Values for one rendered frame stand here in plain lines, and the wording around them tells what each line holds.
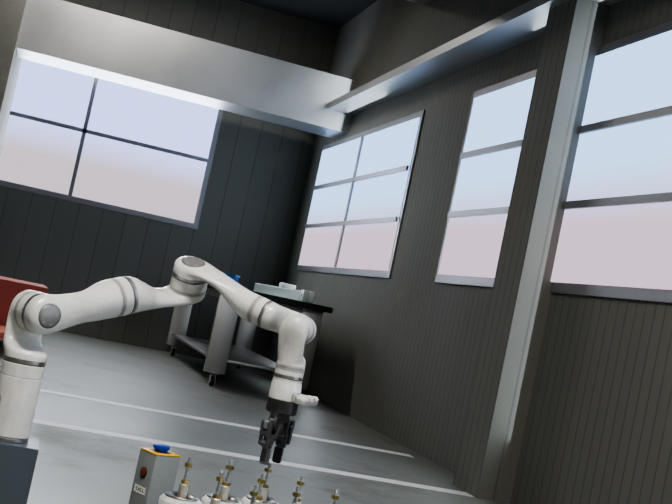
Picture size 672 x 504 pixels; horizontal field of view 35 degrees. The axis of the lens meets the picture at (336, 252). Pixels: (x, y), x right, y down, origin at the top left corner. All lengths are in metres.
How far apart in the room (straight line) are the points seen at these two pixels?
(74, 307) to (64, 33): 6.91
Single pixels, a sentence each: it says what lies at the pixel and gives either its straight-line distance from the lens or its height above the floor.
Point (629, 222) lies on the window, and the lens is 4.68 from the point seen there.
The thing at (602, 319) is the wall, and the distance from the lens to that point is 4.74.
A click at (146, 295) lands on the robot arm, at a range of 2.54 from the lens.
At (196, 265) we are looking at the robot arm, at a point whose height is 0.76.
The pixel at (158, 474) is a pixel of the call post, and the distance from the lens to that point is 2.56.
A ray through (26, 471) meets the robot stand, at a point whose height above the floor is 0.25.
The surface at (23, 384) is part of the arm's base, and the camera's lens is 2.42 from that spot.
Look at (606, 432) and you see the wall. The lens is 4.57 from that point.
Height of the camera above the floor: 0.73
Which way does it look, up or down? 3 degrees up
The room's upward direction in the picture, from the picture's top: 12 degrees clockwise
